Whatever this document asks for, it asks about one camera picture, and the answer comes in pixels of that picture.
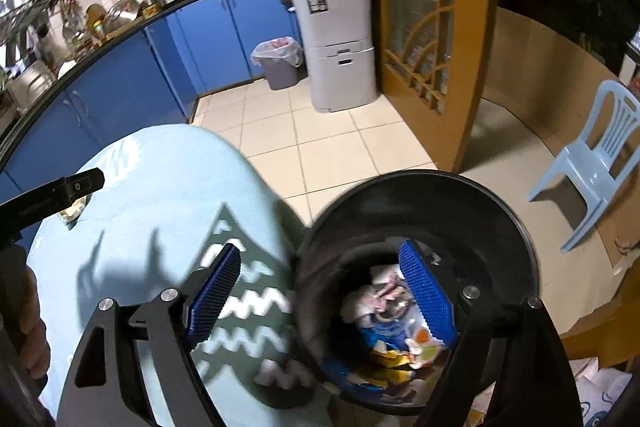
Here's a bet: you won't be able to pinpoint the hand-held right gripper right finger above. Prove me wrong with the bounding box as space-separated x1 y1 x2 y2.
398 239 583 427

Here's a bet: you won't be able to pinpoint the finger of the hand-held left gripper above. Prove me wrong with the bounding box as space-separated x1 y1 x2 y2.
60 167 106 204

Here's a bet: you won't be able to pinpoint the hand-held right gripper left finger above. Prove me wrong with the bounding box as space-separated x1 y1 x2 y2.
55 243 242 427

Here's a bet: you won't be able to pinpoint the yellow white wrapper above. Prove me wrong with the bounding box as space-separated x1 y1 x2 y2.
59 194 91 225

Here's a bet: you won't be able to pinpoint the blue patterned wrapper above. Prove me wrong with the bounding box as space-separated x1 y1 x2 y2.
360 322 408 353

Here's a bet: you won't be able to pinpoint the black round trash bin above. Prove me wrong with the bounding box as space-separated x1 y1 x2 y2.
290 169 542 418

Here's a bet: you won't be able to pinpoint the person's left hand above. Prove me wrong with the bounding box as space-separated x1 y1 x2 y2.
12 267 51 378

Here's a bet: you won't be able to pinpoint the blue lower kitchen cabinets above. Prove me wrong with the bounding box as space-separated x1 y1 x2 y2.
0 0 306 238

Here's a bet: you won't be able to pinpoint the steel wok lid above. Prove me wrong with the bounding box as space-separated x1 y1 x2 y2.
102 4 141 30

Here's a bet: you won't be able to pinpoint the steel hanging dish rack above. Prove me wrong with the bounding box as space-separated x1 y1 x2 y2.
0 0 71 58

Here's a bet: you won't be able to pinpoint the white printed bag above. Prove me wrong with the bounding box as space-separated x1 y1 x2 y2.
570 357 636 427

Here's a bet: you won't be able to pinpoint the light blue plastic chair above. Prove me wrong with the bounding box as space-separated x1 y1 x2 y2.
527 79 640 255

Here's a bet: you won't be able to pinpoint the grey bin with plastic bag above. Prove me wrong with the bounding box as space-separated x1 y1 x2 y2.
250 36 306 92

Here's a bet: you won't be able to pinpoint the brown cardboard sheet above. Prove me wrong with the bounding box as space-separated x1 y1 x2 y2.
475 7 640 338

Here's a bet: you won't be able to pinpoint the wooden door with patterned glass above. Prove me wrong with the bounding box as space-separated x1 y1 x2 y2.
360 0 491 172

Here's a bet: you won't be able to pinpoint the tall white pedal bin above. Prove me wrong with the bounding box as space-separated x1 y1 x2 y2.
285 0 378 112

